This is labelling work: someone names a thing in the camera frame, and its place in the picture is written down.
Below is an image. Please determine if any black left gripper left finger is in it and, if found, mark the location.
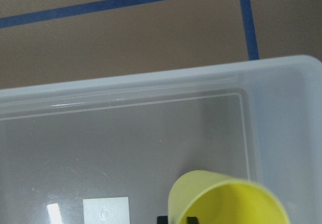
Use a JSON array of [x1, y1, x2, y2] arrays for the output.
[[156, 215, 168, 224]]

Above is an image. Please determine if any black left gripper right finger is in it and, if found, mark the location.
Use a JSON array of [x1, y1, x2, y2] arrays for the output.
[[186, 216, 199, 224]]

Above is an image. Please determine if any yellow plastic cup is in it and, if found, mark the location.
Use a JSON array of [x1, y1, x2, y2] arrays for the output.
[[168, 170, 290, 223]]

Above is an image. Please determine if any clear plastic storage box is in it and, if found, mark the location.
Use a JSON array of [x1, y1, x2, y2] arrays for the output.
[[1, 55, 321, 223]]

